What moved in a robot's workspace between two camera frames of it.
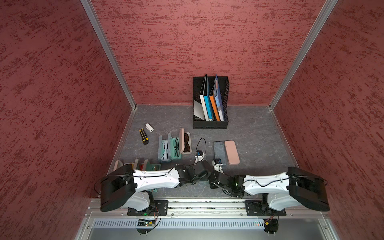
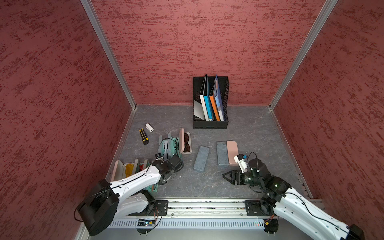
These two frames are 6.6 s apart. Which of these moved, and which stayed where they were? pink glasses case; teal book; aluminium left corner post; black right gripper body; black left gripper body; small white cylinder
Moved: black right gripper body; black left gripper body
Stayed: teal book; pink glasses case; small white cylinder; aluminium left corner post
